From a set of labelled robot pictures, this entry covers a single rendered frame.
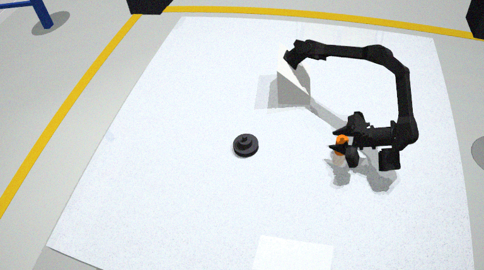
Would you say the orange knob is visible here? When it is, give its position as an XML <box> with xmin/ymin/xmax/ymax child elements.
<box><xmin>335</xmin><ymin>135</ymin><xmax>349</xmax><ymax>156</ymax></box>

